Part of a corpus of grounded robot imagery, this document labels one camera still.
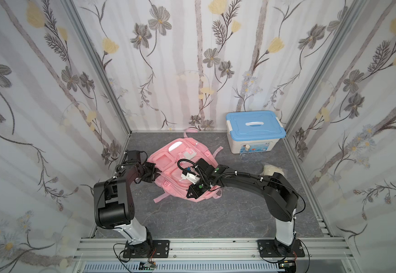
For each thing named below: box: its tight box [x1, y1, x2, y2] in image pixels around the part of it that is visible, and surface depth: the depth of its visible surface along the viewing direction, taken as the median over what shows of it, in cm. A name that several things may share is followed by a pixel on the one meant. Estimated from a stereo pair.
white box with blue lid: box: [225, 110, 287, 154], surface depth 103 cm
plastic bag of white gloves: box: [260, 164, 285, 177], surface depth 100 cm
